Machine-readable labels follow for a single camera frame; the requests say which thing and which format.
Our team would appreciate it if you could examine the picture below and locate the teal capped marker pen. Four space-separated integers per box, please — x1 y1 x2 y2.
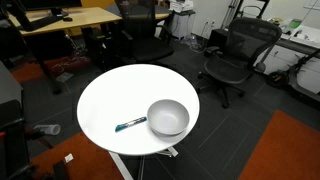
114 116 148 133

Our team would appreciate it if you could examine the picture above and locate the grey power strip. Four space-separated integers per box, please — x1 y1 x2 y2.
55 71 75 84

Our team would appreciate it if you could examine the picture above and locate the black electric scooter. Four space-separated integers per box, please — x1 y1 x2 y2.
265 49 320 105

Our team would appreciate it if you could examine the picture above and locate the grey white round bowl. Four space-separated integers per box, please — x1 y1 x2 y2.
146 98 191 137

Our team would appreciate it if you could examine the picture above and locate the small white cabinet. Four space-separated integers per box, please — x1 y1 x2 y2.
171 11 197 41

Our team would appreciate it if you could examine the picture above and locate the white printer box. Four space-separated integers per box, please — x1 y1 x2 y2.
168 0 195 14

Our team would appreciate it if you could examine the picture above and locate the black tripod stand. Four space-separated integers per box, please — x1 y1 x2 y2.
221 0 272 22

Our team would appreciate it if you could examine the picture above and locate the black mesh office chair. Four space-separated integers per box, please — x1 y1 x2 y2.
197 16 283 110

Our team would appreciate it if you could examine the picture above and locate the small white paper piece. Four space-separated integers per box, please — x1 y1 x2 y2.
63 152 75 164

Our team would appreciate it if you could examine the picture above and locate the long white cabinet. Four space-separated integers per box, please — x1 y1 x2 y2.
255 19 320 96

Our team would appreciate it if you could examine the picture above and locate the clear plastic cup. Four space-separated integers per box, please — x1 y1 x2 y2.
32 123 62 136

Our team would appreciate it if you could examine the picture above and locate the white metal table base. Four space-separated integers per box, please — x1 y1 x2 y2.
108 146 180 180

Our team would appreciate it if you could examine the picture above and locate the light wooden desk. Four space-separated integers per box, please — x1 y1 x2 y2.
7 6 123 95

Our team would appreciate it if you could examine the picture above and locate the black computer tower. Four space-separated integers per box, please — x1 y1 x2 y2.
207 27 235 56

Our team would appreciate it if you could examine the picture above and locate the black computer monitor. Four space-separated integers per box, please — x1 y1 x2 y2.
19 0 83 18

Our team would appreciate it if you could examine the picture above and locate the black keyboard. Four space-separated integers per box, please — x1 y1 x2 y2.
19 14 63 33

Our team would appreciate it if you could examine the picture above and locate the black padded office chair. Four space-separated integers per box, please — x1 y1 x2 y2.
87 0 175 69

